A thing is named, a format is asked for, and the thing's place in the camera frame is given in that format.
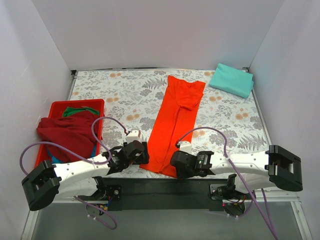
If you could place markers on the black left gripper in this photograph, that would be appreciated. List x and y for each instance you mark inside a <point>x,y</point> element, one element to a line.
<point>144,153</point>

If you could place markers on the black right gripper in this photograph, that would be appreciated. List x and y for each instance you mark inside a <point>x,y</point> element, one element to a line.
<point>174,161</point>

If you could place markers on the orange t shirt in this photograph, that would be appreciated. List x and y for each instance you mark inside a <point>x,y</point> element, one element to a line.
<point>177,116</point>

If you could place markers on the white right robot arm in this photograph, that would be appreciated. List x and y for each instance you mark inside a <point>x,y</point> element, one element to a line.
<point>275,167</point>

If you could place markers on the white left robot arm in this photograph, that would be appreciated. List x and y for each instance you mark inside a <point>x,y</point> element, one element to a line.
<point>48,182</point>

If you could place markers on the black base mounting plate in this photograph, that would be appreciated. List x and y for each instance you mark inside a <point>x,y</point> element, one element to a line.
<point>161,193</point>

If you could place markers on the floral patterned table mat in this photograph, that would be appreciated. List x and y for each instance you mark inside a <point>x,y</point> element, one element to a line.
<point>132,99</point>

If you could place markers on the dark red t shirt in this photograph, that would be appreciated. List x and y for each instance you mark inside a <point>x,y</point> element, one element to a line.
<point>73,132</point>

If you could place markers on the green t shirt in bin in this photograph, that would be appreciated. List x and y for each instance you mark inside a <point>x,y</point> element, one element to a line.
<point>72,110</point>

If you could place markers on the red plastic bin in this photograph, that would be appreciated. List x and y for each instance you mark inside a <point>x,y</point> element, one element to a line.
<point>56,111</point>

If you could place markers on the folded teal t shirt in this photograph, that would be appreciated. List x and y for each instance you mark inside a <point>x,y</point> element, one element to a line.
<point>232,80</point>

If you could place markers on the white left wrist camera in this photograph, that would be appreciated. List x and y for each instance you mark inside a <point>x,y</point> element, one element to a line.
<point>134,135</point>

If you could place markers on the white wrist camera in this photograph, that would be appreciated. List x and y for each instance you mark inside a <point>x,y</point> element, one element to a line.
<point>184,146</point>
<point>134,135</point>

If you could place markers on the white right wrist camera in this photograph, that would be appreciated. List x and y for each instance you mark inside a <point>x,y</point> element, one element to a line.
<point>184,146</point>

